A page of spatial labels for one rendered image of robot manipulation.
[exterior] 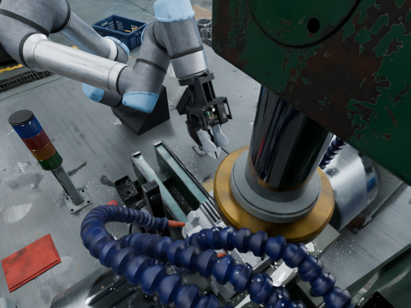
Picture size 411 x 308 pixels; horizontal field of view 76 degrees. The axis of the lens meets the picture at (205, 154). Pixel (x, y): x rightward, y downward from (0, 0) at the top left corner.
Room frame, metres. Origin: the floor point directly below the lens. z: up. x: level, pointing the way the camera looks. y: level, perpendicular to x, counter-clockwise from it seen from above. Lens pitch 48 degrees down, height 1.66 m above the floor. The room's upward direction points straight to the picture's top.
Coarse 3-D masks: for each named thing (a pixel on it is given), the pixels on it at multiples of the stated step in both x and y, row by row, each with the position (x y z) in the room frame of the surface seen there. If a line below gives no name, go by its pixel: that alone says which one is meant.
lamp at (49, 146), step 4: (48, 144) 0.52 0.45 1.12; (52, 144) 0.54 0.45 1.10; (28, 148) 0.50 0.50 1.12; (40, 148) 0.50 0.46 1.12; (44, 148) 0.51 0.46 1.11; (48, 148) 0.51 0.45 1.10; (52, 148) 0.52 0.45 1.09; (32, 152) 0.50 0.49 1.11; (36, 152) 0.50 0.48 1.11; (40, 152) 0.50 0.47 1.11; (44, 152) 0.50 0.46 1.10; (48, 152) 0.51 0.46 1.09; (52, 152) 0.52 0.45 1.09; (36, 156) 0.50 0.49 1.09; (40, 156) 0.50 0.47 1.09; (44, 156) 0.50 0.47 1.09; (48, 156) 0.50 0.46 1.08
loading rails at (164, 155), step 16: (160, 144) 0.71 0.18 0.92; (144, 160) 0.63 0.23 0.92; (160, 160) 0.67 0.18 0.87; (176, 160) 0.62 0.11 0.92; (144, 176) 0.55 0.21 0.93; (160, 176) 0.61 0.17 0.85; (176, 176) 0.57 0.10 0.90; (192, 176) 0.55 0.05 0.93; (192, 192) 0.49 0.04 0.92; (208, 192) 0.48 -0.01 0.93; (176, 208) 0.43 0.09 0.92; (192, 208) 0.49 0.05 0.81; (208, 288) 0.22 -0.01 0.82; (224, 304) 0.17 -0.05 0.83
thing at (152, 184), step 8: (144, 184) 0.29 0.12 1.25; (152, 184) 0.29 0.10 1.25; (144, 192) 0.28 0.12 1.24; (152, 192) 0.28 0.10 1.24; (160, 192) 0.29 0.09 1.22; (152, 200) 0.27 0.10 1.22; (160, 200) 0.28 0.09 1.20; (152, 208) 0.27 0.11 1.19; (160, 208) 0.28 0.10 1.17; (160, 216) 0.28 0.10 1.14; (160, 232) 0.27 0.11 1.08; (168, 232) 0.28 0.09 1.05
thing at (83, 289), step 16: (96, 272) 0.17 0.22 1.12; (112, 272) 0.16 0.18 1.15; (80, 288) 0.13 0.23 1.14; (96, 288) 0.13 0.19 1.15; (112, 288) 0.13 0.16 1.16; (128, 288) 0.13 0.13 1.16; (64, 304) 0.11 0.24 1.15; (80, 304) 0.10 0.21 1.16; (96, 304) 0.10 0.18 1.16; (112, 304) 0.10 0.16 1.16; (128, 304) 0.10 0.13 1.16; (144, 304) 0.10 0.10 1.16; (160, 304) 0.10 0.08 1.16
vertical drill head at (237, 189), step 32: (256, 128) 0.22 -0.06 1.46; (288, 128) 0.19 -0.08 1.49; (320, 128) 0.19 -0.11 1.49; (224, 160) 0.28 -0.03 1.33; (256, 160) 0.21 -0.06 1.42; (288, 160) 0.19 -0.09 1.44; (320, 160) 0.20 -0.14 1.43; (224, 192) 0.21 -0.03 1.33; (256, 192) 0.20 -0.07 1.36; (288, 192) 0.18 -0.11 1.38; (320, 192) 0.20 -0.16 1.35; (256, 224) 0.16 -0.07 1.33; (288, 224) 0.16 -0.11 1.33; (320, 224) 0.16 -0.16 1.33
